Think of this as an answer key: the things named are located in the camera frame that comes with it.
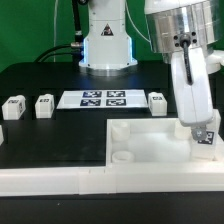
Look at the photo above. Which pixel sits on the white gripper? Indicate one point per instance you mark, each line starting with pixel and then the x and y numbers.
pixel 193 101

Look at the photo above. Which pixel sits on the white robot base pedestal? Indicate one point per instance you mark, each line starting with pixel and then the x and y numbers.
pixel 107 49

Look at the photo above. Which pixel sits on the white square table top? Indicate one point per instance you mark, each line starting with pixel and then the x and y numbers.
pixel 153 140

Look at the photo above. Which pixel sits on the white L-shaped obstacle fence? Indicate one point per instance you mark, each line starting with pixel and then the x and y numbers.
pixel 112 179

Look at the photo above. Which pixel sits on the white part at left edge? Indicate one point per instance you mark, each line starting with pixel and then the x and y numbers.
pixel 1 135

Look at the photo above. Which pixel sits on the white sheet with AprilTags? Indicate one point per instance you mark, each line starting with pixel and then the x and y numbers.
pixel 102 99

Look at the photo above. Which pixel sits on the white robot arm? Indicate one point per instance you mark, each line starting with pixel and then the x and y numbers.
pixel 182 31

